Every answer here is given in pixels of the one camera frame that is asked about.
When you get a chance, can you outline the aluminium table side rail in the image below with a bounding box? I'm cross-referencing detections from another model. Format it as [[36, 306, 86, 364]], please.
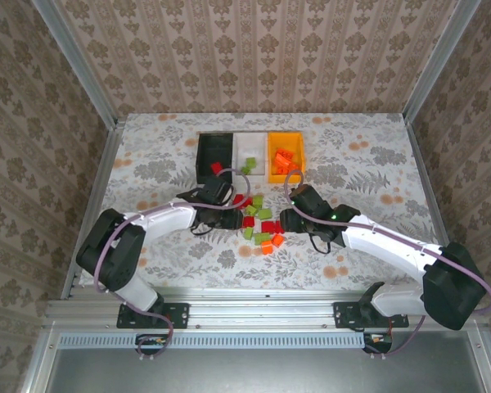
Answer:
[[403, 118, 455, 251], [60, 117, 127, 300]]

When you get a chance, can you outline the floral patterned table cover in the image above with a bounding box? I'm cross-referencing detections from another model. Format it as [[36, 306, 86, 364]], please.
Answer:
[[97, 112, 453, 294]]

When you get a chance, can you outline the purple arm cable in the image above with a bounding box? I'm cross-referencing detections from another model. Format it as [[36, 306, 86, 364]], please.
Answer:
[[92, 166, 253, 361], [283, 169, 491, 361]]

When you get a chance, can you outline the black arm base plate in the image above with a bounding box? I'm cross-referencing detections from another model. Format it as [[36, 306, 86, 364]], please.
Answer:
[[333, 301, 410, 330], [116, 301, 190, 330]]

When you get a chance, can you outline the aluminium frame post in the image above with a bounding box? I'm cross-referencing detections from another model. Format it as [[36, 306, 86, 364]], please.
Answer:
[[403, 0, 484, 124], [29, 0, 119, 129]]

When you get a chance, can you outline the wide aluminium mounting rail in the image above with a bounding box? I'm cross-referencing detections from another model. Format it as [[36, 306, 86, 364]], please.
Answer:
[[44, 292, 486, 331]]

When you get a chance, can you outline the grey metal panel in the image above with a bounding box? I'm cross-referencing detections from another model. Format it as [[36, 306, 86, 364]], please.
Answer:
[[44, 332, 488, 393]]

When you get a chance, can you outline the orange plastic bin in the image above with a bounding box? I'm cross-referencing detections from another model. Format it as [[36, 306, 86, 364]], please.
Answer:
[[266, 131, 306, 184]]

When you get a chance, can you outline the grey slotted cable duct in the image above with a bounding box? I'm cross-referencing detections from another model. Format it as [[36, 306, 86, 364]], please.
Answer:
[[59, 332, 365, 350]]

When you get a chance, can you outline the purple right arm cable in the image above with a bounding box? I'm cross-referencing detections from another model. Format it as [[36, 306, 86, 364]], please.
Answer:
[[283, 169, 491, 361]]

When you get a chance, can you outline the white plastic bin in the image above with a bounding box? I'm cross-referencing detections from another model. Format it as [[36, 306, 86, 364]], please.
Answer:
[[232, 131, 270, 183]]

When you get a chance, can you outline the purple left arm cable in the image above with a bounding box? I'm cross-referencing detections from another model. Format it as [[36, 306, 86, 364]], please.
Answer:
[[92, 166, 253, 361]]

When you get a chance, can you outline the black plastic bin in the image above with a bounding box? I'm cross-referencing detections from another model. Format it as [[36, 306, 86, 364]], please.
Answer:
[[195, 131, 235, 185]]

